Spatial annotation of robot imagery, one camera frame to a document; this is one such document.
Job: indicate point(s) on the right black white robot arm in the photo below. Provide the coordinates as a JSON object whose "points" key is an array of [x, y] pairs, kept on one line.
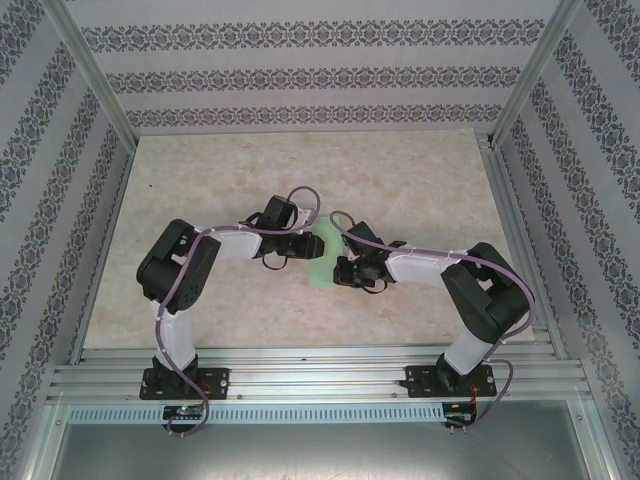
{"points": [[480, 290]]}

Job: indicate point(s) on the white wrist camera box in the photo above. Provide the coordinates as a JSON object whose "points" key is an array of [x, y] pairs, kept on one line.
{"points": [[345, 243], [305, 216]]}

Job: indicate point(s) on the grey metal sheet panel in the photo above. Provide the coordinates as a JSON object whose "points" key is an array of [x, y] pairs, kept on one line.
{"points": [[320, 450]]}

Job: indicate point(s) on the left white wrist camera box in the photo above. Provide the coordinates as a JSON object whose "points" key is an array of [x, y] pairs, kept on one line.
{"points": [[305, 216]]}

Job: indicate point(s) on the aluminium frame post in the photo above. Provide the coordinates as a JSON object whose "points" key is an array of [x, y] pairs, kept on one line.
{"points": [[537, 67], [89, 65]]}

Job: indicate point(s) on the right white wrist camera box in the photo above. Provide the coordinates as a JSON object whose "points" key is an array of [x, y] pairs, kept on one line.
{"points": [[345, 243]]}

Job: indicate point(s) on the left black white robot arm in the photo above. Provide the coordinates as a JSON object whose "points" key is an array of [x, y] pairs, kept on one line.
{"points": [[175, 270]]}

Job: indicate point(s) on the aluminium mounting rail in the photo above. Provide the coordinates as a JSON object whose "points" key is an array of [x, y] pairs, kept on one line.
{"points": [[310, 372]]}

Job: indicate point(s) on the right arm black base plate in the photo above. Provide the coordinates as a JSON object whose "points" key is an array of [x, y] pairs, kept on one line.
{"points": [[415, 380]]}

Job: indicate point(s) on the aluminium side rail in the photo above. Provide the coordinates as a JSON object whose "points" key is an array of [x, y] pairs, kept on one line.
{"points": [[506, 200], [102, 255]]}

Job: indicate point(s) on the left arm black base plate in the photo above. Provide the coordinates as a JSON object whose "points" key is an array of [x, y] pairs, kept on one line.
{"points": [[220, 382]]}

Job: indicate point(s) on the green paper sheet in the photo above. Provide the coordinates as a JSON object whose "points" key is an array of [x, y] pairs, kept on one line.
{"points": [[324, 270]]}

